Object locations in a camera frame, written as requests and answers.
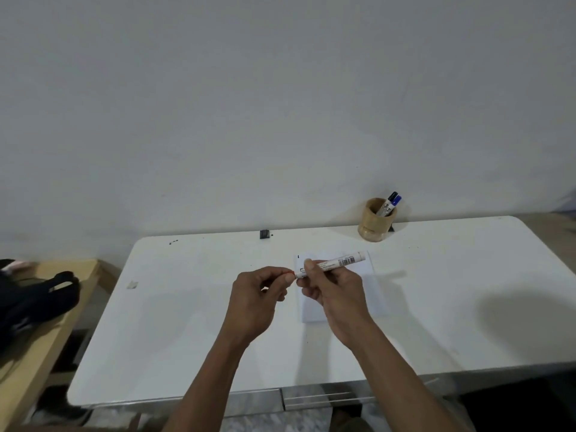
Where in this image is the person's right hand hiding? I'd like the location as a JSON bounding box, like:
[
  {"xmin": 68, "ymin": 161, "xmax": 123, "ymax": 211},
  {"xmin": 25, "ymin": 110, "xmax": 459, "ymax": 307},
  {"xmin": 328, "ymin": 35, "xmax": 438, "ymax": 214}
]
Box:
[{"xmin": 295, "ymin": 259, "xmax": 377, "ymax": 350}]

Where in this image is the person's left hand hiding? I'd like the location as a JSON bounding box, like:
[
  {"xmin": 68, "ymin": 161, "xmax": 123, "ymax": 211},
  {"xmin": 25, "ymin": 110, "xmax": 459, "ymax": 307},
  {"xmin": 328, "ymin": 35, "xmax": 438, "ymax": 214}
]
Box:
[{"xmin": 223, "ymin": 266, "xmax": 296, "ymax": 348}]

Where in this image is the white marker pen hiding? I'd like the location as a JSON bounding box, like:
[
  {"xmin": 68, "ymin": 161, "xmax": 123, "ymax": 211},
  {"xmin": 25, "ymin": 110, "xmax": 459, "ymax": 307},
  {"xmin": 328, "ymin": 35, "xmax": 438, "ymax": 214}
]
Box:
[{"xmin": 295, "ymin": 252, "xmax": 366, "ymax": 279}]

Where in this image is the person's left forearm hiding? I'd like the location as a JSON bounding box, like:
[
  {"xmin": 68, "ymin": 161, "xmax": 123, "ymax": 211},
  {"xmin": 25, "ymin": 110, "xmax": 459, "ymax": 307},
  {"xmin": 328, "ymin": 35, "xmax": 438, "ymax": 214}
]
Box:
[{"xmin": 162, "ymin": 329, "xmax": 251, "ymax": 432}]

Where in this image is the person's right forearm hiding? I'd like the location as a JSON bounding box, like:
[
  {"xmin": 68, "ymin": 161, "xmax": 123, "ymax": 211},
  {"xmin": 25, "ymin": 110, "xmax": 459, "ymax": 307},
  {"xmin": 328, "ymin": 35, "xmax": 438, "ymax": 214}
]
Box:
[{"xmin": 349, "ymin": 320, "xmax": 465, "ymax": 432}]

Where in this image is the white paper sheet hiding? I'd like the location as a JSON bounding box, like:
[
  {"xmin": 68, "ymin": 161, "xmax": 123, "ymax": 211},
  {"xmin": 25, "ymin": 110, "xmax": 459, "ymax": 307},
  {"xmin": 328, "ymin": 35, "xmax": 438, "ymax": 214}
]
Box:
[{"xmin": 294, "ymin": 250, "xmax": 389, "ymax": 324}]

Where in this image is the wooden pen holder cup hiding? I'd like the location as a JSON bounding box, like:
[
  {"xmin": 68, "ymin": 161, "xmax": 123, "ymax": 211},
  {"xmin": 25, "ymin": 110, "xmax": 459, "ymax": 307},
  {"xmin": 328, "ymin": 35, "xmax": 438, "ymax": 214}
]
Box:
[{"xmin": 358, "ymin": 198, "xmax": 398, "ymax": 243}]

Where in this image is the black capped marker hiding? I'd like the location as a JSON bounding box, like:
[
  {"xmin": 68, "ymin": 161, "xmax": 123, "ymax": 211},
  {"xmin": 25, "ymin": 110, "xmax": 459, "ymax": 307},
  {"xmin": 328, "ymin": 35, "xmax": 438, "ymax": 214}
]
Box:
[{"xmin": 377, "ymin": 191, "xmax": 399, "ymax": 217}]

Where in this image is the black cloth bag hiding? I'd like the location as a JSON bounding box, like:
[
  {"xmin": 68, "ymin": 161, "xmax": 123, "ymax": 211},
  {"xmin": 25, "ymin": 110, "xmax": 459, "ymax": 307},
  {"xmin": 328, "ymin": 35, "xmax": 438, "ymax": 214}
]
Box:
[{"xmin": 0, "ymin": 259, "xmax": 81, "ymax": 353}]

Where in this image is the light wooden side table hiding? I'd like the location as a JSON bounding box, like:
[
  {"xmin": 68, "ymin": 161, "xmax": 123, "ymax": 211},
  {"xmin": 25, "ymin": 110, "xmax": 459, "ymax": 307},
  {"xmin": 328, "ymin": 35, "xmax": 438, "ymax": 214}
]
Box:
[{"xmin": 0, "ymin": 258, "xmax": 119, "ymax": 432}]

